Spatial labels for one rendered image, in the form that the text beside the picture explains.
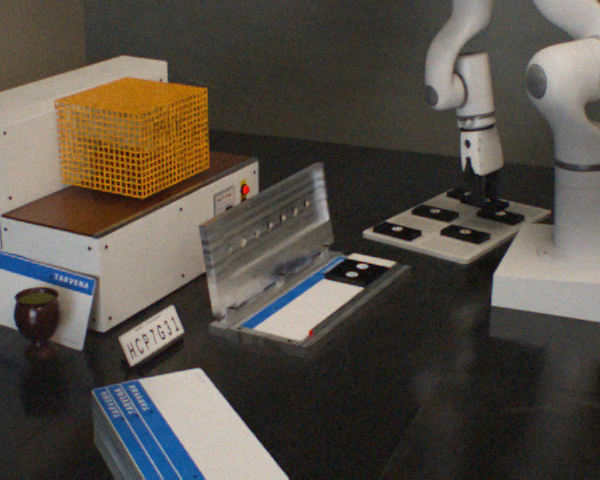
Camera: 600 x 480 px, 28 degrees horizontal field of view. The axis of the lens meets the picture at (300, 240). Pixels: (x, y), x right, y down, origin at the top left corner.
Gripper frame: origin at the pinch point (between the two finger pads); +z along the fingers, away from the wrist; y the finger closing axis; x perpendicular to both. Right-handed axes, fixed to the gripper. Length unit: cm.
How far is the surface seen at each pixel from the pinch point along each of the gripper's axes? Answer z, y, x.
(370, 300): 8, -51, -6
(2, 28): -49, 39, 225
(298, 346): 9, -76, -9
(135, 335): 1, -96, 10
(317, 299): 6, -58, 2
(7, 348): 2, -108, 32
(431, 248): 7.4, -18.8, 2.7
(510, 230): 8.9, 2.2, -4.0
